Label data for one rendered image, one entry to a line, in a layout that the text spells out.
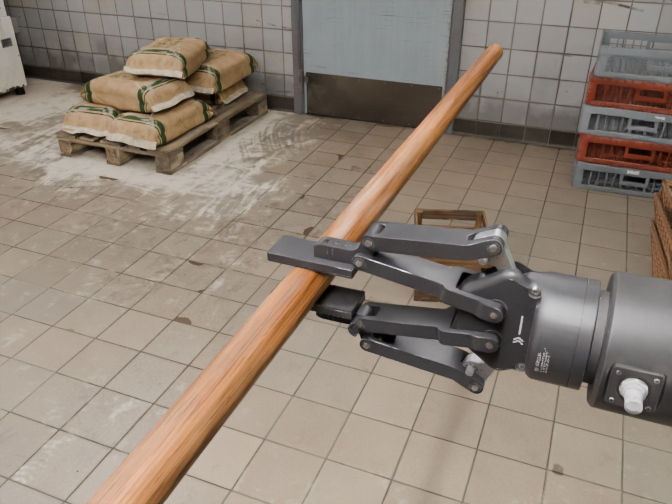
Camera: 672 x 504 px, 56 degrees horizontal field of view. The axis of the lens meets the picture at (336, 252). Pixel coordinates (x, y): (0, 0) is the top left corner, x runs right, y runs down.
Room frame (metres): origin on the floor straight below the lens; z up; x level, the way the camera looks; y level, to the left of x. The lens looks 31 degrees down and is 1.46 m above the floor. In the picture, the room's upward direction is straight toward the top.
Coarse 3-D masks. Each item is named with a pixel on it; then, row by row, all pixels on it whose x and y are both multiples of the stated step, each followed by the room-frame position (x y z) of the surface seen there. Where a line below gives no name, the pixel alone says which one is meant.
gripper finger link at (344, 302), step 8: (328, 288) 0.42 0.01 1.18; (336, 288) 0.42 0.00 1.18; (344, 288) 0.42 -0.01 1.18; (328, 296) 0.41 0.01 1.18; (336, 296) 0.41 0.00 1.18; (344, 296) 0.41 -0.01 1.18; (352, 296) 0.41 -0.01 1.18; (360, 296) 0.41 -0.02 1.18; (320, 304) 0.40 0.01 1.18; (328, 304) 0.40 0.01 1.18; (336, 304) 0.40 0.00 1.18; (344, 304) 0.40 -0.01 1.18; (352, 304) 0.40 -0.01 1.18; (360, 304) 0.41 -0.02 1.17; (320, 312) 0.40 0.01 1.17; (328, 312) 0.40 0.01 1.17; (336, 312) 0.39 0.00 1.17; (344, 312) 0.39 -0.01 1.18; (352, 312) 0.39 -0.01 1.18
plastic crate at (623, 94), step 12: (588, 84) 3.19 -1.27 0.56; (600, 84) 3.51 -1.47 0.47; (612, 84) 3.14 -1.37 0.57; (624, 84) 3.12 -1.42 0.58; (636, 84) 3.09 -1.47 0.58; (648, 84) 3.07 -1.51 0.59; (660, 84) 3.05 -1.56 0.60; (588, 96) 3.18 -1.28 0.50; (600, 96) 3.29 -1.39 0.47; (612, 96) 3.14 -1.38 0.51; (624, 96) 3.28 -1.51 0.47; (636, 96) 3.09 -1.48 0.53; (648, 96) 3.29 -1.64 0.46; (660, 96) 3.29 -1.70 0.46; (624, 108) 3.11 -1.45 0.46; (636, 108) 3.08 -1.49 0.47; (648, 108) 3.06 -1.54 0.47; (660, 108) 3.04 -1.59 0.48
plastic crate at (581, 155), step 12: (588, 144) 3.39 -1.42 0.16; (600, 144) 3.39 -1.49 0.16; (612, 144) 3.11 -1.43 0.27; (624, 144) 3.09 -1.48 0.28; (636, 144) 3.07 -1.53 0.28; (648, 144) 3.05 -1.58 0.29; (660, 144) 3.03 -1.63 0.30; (576, 156) 3.18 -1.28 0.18; (588, 156) 3.21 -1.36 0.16; (600, 156) 3.21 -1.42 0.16; (612, 156) 3.21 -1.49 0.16; (624, 156) 3.08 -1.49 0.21; (636, 156) 3.06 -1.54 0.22; (648, 156) 3.04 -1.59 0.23; (660, 156) 3.02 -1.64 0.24; (636, 168) 3.07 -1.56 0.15; (648, 168) 3.04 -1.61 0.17; (660, 168) 3.02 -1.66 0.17
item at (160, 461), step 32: (480, 64) 1.01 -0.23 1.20; (448, 96) 0.84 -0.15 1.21; (416, 128) 0.72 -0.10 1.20; (416, 160) 0.64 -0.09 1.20; (384, 192) 0.55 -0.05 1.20; (352, 224) 0.48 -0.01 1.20; (288, 288) 0.38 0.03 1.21; (320, 288) 0.40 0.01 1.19; (256, 320) 0.34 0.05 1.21; (288, 320) 0.35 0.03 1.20; (224, 352) 0.31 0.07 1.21; (256, 352) 0.31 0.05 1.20; (192, 384) 0.28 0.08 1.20; (224, 384) 0.28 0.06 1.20; (192, 416) 0.25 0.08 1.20; (224, 416) 0.27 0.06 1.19; (160, 448) 0.23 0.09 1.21; (192, 448) 0.24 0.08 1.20; (128, 480) 0.21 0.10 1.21; (160, 480) 0.22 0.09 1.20
